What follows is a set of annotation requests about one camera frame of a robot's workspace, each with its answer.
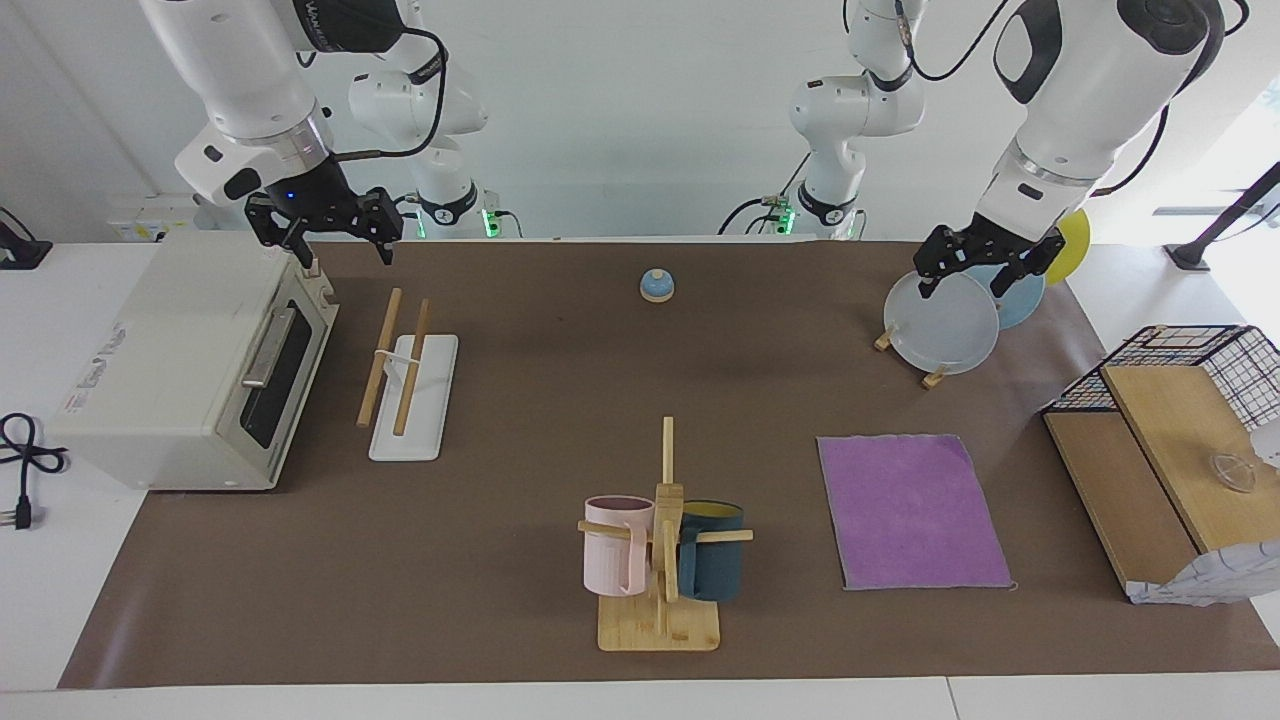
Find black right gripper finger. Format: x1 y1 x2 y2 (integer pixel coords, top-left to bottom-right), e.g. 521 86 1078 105
349 187 406 267
246 194 312 270

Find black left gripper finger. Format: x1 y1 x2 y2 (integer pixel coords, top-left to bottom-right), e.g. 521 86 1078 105
914 225 967 301
989 231 1067 298

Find purple and grey towel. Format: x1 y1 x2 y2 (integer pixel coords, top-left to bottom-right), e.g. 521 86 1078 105
817 432 1019 592

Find wooden plate rack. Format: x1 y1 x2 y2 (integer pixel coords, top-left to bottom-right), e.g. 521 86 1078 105
873 328 950 391

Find white towel rack wooden bars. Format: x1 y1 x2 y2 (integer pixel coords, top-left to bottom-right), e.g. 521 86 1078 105
356 288 460 463

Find yellow plate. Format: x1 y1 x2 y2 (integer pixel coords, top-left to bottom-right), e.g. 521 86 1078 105
1040 207 1093 287

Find light blue plate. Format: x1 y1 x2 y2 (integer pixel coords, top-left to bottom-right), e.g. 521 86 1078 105
962 262 1048 332

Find pale grey plate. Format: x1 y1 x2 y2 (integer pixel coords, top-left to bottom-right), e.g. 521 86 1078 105
884 270 1001 377

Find white power strip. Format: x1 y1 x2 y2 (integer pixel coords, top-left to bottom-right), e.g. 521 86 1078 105
107 194 217 244

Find cream toaster oven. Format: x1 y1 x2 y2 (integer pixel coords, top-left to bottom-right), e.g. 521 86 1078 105
45 232 340 492

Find black slanted stand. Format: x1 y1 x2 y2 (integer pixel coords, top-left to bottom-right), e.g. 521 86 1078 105
1164 161 1280 272

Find light wooden board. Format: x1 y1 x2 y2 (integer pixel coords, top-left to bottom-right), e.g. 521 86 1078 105
1099 364 1280 557

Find brown table mat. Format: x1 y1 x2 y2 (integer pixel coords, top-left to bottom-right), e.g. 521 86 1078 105
57 240 1280 690

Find brown wooden board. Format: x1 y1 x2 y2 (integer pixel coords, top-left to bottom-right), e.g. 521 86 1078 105
1042 409 1203 601

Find black clamp stand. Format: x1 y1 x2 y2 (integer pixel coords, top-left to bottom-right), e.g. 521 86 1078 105
0 206 54 270

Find clear glass piece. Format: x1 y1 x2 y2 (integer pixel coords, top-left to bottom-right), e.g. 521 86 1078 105
1204 449 1257 494

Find white patterned paper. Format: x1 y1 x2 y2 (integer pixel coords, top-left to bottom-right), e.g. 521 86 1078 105
1127 540 1280 607

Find dark teal mug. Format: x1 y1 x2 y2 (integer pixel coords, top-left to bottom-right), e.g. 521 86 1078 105
677 500 747 603

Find pink mug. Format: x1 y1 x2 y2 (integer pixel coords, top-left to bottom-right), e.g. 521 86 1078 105
584 495 657 598

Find wooden mug tree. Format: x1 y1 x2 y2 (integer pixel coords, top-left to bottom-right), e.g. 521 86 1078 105
577 416 754 653

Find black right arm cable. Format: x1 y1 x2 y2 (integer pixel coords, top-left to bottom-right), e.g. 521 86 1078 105
296 24 450 162

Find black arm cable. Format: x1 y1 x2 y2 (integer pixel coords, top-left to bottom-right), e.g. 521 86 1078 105
296 24 450 162
898 0 1253 197

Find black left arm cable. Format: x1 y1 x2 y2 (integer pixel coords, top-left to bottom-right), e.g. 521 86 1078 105
898 0 1253 197

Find black wire basket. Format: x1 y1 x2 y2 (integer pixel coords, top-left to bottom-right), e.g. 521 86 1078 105
1040 324 1280 433

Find black power cable with plug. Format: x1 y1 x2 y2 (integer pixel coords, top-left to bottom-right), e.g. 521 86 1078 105
0 412 70 532

